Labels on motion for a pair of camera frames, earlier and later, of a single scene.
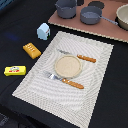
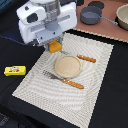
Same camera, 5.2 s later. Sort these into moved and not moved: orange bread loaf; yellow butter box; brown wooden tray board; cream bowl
Moved: orange bread loaf
Not moved: yellow butter box; brown wooden tray board; cream bowl
